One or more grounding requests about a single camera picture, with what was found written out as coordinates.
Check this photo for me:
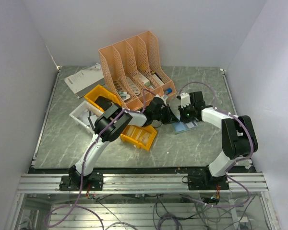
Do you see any white paper booklet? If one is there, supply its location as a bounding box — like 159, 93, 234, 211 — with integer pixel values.
64, 63, 105, 99

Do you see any peach plastic file organizer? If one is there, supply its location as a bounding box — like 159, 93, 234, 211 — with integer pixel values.
98, 31, 176, 110

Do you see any aluminium frame rail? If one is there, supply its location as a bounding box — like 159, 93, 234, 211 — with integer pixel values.
16, 173, 268, 194

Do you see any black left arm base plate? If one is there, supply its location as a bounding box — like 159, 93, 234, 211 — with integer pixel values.
59, 174, 104, 191

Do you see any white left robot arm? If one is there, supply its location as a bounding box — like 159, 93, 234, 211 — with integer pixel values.
69, 96, 179, 190

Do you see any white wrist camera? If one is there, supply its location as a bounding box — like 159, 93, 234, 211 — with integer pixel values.
155, 94, 167, 105
177, 92, 191, 108

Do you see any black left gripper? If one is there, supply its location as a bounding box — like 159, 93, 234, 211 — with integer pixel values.
153, 105, 180, 126

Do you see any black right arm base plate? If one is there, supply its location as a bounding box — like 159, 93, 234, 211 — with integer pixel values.
181, 175, 229, 191

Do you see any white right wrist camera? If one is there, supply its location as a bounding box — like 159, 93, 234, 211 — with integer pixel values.
177, 92, 191, 108

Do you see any yellow bin with cards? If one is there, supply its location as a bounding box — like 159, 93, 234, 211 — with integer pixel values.
120, 125, 157, 151

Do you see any white stapler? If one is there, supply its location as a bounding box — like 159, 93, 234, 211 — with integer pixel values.
118, 91, 131, 102

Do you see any blue capped bottle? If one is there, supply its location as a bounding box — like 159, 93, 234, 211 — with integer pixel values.
164, 88, 172, 95

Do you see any yellow bin with black items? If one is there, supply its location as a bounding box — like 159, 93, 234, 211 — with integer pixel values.
84, 84, 122, 112

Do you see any white bin with cards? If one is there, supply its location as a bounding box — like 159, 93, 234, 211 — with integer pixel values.
69, 101, 103, 134

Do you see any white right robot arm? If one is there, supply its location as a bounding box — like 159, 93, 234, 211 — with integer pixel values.
177, 92, 258, 190

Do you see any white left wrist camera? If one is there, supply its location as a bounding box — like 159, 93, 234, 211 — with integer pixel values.
155, 94, 167, 105

